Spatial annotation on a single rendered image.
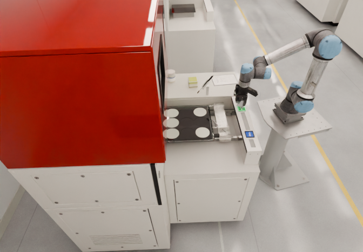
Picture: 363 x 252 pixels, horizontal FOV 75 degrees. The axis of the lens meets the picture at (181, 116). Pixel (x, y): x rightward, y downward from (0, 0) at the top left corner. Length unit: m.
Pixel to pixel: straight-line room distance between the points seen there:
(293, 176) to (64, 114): 2.28
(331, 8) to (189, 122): 4.82
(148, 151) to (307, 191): 1.94
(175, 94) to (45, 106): 1.16
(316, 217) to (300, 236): 0.26
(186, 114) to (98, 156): 0.90
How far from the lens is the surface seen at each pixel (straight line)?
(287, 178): 2.70
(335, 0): 6.09
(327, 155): 3.09
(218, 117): 1.85
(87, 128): 1.02
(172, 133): 1.71
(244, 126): 1.71
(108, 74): 0.82
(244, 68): 1.59
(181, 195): 1.81
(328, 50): 1.62
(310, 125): 2.08
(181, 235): 2.29
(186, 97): 1.90
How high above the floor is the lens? 2.15
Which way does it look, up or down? 43 degrees down
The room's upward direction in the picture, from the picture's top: 2 degrees counter-clockwise
